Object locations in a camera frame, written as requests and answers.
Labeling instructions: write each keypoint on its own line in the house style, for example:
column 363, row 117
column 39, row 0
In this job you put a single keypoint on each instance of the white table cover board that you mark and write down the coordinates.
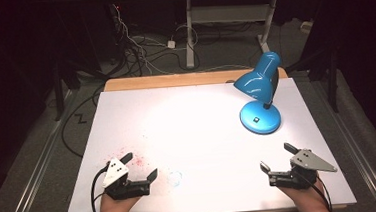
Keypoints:
column 195, row 145

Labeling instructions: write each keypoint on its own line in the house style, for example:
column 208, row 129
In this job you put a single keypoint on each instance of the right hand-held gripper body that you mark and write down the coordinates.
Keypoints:
column 301, row 171

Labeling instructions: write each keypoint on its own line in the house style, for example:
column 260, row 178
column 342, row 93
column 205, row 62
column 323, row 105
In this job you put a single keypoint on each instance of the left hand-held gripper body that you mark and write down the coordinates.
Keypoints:
column 121, row 186

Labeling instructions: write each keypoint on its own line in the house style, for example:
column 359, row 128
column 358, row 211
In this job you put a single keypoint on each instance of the white metal desk frame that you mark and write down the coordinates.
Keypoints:
column 226, row 14

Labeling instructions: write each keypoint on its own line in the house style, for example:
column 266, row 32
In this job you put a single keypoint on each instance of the small white power adapter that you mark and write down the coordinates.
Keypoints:
column 171, row 44

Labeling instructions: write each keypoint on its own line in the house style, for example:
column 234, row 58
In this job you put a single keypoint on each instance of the blue desk lamp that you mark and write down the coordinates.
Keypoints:
column 258, row 94

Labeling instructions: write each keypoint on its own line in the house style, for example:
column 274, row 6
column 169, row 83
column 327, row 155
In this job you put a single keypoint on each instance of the silver floor rail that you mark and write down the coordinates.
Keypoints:
column 36, row 170
column 360, row 160

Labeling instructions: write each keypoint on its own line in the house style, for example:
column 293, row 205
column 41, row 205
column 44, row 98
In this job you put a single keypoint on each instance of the white power strip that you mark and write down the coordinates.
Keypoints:
column 306, row 26

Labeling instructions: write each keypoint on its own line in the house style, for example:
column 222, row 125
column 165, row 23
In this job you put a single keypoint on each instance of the person's right hand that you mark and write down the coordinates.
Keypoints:
column 308, row 201

